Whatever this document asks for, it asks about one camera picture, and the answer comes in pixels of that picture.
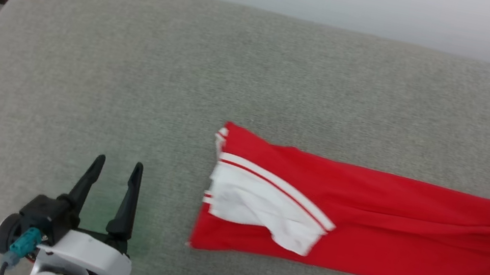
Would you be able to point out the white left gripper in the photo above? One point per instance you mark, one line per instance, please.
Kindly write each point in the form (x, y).
(90, 256)

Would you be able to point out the red and white jersey shirt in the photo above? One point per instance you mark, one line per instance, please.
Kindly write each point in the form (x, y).
(398, 233)

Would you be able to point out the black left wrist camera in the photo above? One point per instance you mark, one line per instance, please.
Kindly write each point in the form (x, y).
(47, 216)

